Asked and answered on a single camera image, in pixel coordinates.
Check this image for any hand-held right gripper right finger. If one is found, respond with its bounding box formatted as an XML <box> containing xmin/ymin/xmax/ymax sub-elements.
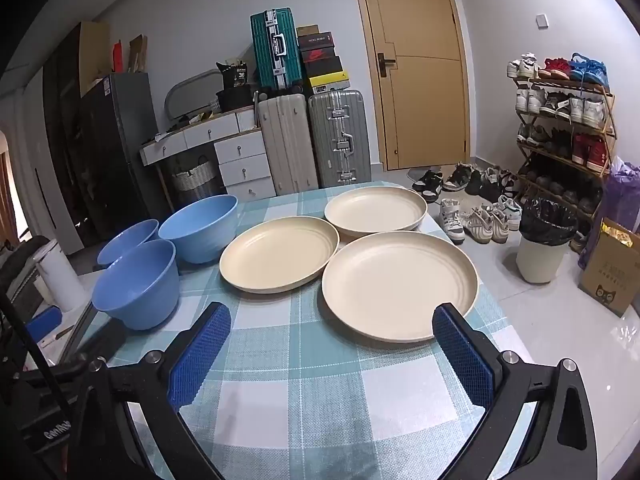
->
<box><xmin>431</xmin><ymin>301</ymin><xmax>599</xmax><ymax>480</ymax></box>

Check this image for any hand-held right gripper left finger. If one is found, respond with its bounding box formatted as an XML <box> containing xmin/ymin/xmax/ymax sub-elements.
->
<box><xmin>75</xmin><ymin>301</ymin><xmax>233</xmax><ymax>480</ymax></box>

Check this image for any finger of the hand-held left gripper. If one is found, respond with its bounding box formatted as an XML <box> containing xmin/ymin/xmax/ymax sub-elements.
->
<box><xmin>22</xmin><ymin>306</ymin><xmax>65</xmax><ymax>343</ymax></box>

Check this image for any blue ribbed bowl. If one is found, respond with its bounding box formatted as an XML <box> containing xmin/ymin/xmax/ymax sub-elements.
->
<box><xmin>91</xmin><ymin>239</ymin><xmax>180</xmax><ymax>331</ymax></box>
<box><xmin>96</xmin><ymin>219</ymin><xmax>161</xmax><ymax>267</ymax></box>
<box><xmin>158</xmin><ymin>194</ymin><xmax>239</xmax><ymax>265</ymax></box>

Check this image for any cream round plate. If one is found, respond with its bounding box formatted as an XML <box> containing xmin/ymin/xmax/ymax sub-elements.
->
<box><xmin>321</xmin><ymin>231</ymin><xmax>480</xmax><ymax>345</ymax></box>
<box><xmin>324</xmin><ymin>186</ymin><xmax>428</xmax><ymax>241</ymax></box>
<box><xmin>219</xmin><ymin>216</ymin><xmax>341</xmax><ymax>295</ymax></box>

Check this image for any white cylindrical canister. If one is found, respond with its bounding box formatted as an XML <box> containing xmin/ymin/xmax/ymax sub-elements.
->
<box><xmin>36</xmin><ymin>239</ymin><xmax>87</xmax><ymax>313</ymax></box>

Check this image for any teal checked tablecloth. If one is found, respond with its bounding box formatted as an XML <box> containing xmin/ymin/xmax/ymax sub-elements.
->
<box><xmin>92</xmin><ymin>180</ymin><xmax>538</xmax><ymax>480</ymax></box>

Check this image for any cream trash bin black liner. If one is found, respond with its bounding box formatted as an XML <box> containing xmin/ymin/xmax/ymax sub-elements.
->
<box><xmin>515</xmin><ymin>197</ymin><xmax>580</xmax><ymax>283</ymax></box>

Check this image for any pile of sneakers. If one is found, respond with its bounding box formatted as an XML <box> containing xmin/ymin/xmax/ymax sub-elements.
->
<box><xmin>411</xmin><ymin>162</ymin><xmax>523</xmax><ymax>246</ymax></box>

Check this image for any brown curtain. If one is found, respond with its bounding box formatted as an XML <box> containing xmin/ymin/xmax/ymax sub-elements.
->
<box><xmin>0</xmin><ymin>130</ymin><xmax>13</xmax><ymax>241</ymax></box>

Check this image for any cardboard box with cat print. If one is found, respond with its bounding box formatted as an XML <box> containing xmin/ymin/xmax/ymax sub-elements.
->
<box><xmin>577</xmin><ymin>217</ymin><xmax>640</xmax><ymax>318</ymax></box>

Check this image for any grey white woven basket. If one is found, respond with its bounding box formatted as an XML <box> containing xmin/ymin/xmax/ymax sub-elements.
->
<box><xmin>170</xmin><ymin>155</ymin><xmax>221</xmax><ymax>193</ymax></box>

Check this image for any grey door mat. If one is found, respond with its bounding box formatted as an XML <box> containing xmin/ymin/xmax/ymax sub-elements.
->
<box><xmin>405</xmin><ymin>164</ymin><xmax>443</xmax><ymax>182</ymax></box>

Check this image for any white desk with drawers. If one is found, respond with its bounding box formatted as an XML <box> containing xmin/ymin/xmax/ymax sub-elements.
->
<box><xmin>139</xmin><ymin>107</ymin><xmax>278</xmax><ymax>206</ymax></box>

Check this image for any purple plastic bag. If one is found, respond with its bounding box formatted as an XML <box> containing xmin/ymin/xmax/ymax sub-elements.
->
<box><xmin>577</xmin><ymin>157</ymin><xmax>640</xmax><ymax>271</ymax></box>

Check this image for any beige hard suitcase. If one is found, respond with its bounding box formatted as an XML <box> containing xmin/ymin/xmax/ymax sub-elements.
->
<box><xmin>256</xmin><ymin>92</ymin><xmax>319</xmax><ymax>196</ymax></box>

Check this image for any silver hard suitcase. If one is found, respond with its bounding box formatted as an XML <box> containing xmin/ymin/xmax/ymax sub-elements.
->
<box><xmin>307</xmin><ymin>89</ymin><xmax>372</xmax><ymax>190</ymax></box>

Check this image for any tan wooden door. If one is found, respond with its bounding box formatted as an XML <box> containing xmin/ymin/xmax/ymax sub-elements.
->
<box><xmin>350</xmin><ymin>0</ymin><xmax>473</xmax><ymax>171</ymax></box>

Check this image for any black storage box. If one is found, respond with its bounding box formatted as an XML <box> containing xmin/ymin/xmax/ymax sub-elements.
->
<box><xmin>215</xmin><ymin>87</ymin><xmax>258</xmax><ymax>113</ymax></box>

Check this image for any oval mirror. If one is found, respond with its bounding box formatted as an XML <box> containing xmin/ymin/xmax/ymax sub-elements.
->
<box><xmin>164</xmin><ymin>69</ymin><xmax>226</xmax><ymax>121</ymax></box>

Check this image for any tan cardboard box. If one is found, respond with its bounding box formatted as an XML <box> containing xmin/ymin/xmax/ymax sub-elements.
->
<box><xmin>79</xmin><ymin>21</ymin><xmax>112</xmax><ymax>98</ymax></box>

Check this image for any wooden shoe rack with shoes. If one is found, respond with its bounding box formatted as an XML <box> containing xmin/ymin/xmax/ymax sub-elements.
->
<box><xmin>506</xmin><ymin>52</ymin><xmax>613</xmax><ymax>211</ymax></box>

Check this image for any black paper bag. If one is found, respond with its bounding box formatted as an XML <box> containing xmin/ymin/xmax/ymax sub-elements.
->
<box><xmin>216</xmin><ymin>60</ymin><xmax>252</xmax><ymax>92</ymax></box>

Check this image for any brown paper bag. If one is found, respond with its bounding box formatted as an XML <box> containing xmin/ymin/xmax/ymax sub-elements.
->
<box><xmin>128</xmin><ymin>34</ymin><xmax>149</xmax><ymax>73</ymax></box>

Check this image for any yellow black shoe box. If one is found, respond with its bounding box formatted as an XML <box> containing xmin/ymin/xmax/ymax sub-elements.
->
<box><xmin>307</xmin><ymin>72</ymin><xmax>351</xmax><ymax>96</ymax></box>

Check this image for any teal hard suitcase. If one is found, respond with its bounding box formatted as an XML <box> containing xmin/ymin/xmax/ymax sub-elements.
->
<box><xmin>250</xmin><ymin>7</ymin><xmax>303</xmax><ymax>93</ymax></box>

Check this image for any red black shoe box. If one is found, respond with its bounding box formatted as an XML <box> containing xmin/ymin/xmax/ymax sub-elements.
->
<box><xmin>300</xmin><ymin>47</ymin><xmax>337</xmax><ymax>64</ymax></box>

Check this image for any black cable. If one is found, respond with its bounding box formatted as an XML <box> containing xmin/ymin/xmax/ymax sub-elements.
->
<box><xmin>0</xmin><ymin>290</ymin><xmax>81</xmax><ymax>466</ymax></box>

